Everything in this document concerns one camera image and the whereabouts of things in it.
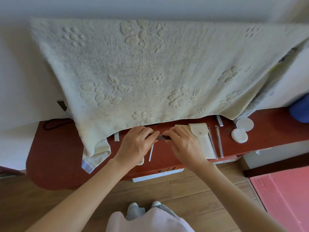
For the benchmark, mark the person's right hand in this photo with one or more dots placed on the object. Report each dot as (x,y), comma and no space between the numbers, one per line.
(187,148)

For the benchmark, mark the person's left hand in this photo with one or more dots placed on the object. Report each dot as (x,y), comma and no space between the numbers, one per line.
(131,146)

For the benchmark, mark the person's left thumb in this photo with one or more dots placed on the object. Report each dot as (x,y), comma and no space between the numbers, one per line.
(151,137)

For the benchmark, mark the person's right thumb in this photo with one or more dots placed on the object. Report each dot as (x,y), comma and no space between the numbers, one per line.
(169,143)

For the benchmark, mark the dark metal manicure tool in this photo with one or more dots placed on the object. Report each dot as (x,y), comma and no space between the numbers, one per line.
(161,137)

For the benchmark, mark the person's left forearm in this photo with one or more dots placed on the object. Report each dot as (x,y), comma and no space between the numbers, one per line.
(91,195)

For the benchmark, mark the person's right forearm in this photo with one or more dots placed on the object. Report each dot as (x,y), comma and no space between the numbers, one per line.
(231,198)

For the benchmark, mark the slim silver metal tool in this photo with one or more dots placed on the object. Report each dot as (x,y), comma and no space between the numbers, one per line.
(151,153)

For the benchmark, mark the short silver metal tool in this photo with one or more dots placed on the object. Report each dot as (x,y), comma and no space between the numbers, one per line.
(116,137)

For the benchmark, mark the white snap-button pouch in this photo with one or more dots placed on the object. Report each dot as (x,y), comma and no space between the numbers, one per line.
(206,144)

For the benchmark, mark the long silver cuticle pusher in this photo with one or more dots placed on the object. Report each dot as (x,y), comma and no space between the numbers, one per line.
(219,142)

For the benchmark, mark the flat silver metal file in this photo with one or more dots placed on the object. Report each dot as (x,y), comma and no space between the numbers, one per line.
(220,121)

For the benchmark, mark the person's light grey shoe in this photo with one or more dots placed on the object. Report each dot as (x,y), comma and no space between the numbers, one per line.
(135,210)
(156,204)

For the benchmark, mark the cream embossed floral towel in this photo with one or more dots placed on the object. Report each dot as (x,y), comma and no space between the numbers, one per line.
(154,70)

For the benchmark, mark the white round container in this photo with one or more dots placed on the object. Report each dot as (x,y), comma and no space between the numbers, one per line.
(239,136)

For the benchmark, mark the white round lid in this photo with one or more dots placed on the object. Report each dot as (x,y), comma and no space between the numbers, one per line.
(245,124)

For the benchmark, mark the person's white garment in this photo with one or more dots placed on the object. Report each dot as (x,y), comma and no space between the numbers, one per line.
(149,221)

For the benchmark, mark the patterned light cloth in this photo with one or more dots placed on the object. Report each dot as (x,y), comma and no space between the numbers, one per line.
(277,79)

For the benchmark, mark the pink floor mat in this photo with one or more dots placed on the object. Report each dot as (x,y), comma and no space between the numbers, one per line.
(284,200)

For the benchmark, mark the blue round object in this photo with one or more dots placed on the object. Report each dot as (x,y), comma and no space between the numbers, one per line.
(300,109)

